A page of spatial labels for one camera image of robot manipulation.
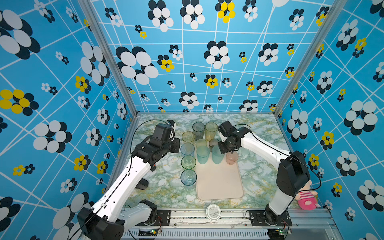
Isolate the pink dotted glass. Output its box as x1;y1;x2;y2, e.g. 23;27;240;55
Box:
226;151;239;165

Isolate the small grey glass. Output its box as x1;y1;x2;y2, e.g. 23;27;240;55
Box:
209;139;220;151

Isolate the teal glass lowest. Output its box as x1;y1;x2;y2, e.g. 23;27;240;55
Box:
212;145;224;164

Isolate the teal glass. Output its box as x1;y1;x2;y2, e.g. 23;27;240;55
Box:
197;146;210;165

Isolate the light green short glass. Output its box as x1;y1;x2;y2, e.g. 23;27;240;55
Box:
196;139;207;148

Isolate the blue short glass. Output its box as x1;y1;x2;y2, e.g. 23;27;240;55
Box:
180;143;195;156

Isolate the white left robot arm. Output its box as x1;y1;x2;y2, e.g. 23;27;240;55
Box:
78;138;180;240

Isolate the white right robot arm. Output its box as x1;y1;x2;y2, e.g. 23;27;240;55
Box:
218;121;311;225

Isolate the beige plastic tray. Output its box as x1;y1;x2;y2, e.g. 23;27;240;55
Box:
195;148;245;201

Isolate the tall yellow glass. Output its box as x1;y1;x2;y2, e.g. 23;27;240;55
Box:
205;122;218;142

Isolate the yellow short glass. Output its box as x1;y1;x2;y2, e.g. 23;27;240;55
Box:
182;131;196;143

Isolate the tall grey glass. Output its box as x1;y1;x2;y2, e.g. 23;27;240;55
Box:
193;122;205;141

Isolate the black computer mouse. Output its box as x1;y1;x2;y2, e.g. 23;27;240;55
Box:
135;179;149;190

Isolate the white round lid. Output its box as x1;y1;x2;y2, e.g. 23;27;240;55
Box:
206;204;222;222

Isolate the pink plush doll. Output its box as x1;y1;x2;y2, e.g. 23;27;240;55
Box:
295;180;321;211

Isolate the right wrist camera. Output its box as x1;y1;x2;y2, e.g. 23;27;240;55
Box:
218;121;237;142

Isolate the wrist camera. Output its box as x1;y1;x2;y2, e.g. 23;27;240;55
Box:
218;121;237;142
152;120;175;146

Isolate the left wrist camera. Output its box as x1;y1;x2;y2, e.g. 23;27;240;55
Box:
152;120;175;146

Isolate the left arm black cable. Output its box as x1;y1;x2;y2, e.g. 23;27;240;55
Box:
127;119;169;175

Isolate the aluminium front rail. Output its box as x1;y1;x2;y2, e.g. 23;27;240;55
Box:
125;209;342;240

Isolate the aluminium corner post left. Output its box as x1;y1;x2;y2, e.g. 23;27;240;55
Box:
79;0;138;119

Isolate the aluminium corner post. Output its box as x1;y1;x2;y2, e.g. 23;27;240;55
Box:
79;0;138;119
274;0;347;118

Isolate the aluminium corner post right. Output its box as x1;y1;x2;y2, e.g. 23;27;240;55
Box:
274;0;347;118

